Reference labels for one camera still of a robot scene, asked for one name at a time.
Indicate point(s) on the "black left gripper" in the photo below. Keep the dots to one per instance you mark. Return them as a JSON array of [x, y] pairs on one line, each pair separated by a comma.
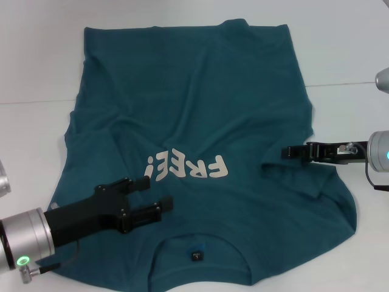
[[76, 219]]

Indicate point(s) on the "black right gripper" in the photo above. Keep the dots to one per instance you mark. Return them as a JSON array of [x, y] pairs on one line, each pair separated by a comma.
[[329, 156]]

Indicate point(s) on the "teal t-shirt with FREE print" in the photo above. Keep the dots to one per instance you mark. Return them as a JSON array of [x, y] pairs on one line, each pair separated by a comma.
[[188, 91]]

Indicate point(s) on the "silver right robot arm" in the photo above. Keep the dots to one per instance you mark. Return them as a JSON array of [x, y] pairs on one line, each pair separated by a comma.
[[378, 149]]

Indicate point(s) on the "silver gripper connector stub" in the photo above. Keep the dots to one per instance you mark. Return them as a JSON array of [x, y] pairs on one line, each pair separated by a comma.
[[54, 206], [345, 149]]

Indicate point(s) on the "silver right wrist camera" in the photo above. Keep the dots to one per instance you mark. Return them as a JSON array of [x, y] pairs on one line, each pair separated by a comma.
[[383, 80]]

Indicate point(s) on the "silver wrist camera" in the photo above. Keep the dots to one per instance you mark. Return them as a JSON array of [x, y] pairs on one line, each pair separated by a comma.
[[3, 182], [383, 80]]

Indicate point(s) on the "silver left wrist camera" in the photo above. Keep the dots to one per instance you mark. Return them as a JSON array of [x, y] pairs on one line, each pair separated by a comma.
[[3, 182]]

